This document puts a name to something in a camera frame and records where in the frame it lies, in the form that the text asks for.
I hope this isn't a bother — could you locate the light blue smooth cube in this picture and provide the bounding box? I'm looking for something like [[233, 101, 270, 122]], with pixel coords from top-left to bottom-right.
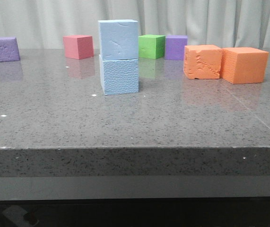
[[98, 19, 139, 61]]

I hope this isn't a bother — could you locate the light blue textured cube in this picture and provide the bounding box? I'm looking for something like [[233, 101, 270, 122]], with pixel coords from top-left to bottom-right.
[[99, 55, 139, 95]]

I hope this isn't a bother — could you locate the green foam cube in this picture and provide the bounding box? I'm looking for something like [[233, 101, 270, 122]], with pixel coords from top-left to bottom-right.
[[139, 35, 165, 59]]

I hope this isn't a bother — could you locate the purple cube beside green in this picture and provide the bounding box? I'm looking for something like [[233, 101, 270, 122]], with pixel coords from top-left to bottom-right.
[[165, 35, 188, 61]]

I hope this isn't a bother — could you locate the damaged orange foam cube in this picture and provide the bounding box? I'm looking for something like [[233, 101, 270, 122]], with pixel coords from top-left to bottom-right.
[[183, 44, 223, 79]]

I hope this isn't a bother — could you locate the red foam cube far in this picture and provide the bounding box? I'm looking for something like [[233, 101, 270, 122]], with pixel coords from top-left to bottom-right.
[[63, 35, 94, 60]]

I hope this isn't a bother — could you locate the smooth orange foam cube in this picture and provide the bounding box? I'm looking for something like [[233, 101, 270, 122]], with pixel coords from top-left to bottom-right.
[[220, 47, 269, 84]]

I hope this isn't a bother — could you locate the grey curtain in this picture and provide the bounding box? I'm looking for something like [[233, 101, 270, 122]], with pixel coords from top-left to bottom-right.
[[0, 0, 270, 49]]

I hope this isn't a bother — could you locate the purple dented foam cube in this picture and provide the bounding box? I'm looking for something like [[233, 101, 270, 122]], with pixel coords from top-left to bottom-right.
[[0, 37, 20, 62]]

